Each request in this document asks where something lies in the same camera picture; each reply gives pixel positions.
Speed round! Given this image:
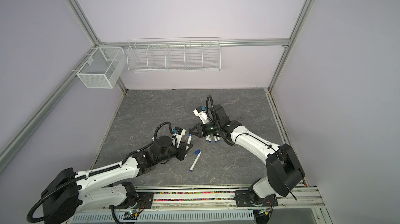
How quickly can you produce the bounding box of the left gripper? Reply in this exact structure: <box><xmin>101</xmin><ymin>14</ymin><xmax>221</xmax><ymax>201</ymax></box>
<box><xmin>157</xmin><ymin>141</ymin><xmax>193</xmax><ymax>164</ymax></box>

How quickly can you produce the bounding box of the whiteboard marker pen four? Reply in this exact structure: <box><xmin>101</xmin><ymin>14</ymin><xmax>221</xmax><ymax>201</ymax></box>
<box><xmin>185</xmin><ymin>134</ymin><xmax>192</xmax><ymax>157</ymax></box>

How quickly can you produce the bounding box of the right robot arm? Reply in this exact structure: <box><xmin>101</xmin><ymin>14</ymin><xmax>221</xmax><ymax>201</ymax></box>
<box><xmin>189</xmin><ymin>95</ymin><xmax>305</xmax><ymax>206</ymax></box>

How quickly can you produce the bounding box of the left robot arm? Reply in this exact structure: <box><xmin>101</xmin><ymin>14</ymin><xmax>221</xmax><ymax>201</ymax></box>
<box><xmin>26</xmin><ymin>122</ymin><xmax>193</xmax><ymax>224</ymax></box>

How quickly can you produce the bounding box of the whiteboard marker pen five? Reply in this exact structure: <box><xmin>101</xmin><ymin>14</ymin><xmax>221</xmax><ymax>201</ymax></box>
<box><xmin>190</xmin><ymin>150</ymin><xmax>202</xmax><ymax>172</ymax></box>

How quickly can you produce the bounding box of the white vent grille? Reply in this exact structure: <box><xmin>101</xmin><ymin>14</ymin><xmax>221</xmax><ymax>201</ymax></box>
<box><xmin>71</xmin><ymin>209</ymin><xmax>255</xmax><ymax>224</ymax></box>

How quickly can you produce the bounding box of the white mesh box basket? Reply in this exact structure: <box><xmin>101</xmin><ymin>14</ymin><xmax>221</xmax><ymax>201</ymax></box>
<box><xmin>77</xmin><ymin>46</ymin><xmax>127</xmax><ymax>89</ymax></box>

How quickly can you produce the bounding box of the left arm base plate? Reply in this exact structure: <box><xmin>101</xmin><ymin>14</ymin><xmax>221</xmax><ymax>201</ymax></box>
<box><xmin>114</xmin><ymin>192</ymin><xmax>154</xmax><ymax>210</ymax></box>

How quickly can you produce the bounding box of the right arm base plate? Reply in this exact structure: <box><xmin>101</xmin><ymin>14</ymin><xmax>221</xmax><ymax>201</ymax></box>
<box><xmin>234</xmin><ymin>190</ymin><xmax>278</xmax><ymax>207</ymax></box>

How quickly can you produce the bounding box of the white wire shelf basket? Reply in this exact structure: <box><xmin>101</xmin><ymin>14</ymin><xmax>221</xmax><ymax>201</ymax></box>
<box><xmin>127</xmin><ymin>37</ymin><xmax>221</xmax><ymax>72</ymax></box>

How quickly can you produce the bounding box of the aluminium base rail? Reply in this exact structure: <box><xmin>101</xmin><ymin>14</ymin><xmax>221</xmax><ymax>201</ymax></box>
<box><xmin>59</xmin><ymin>185</ymin><xmax>327</xmax><ymax>216</ymax></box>

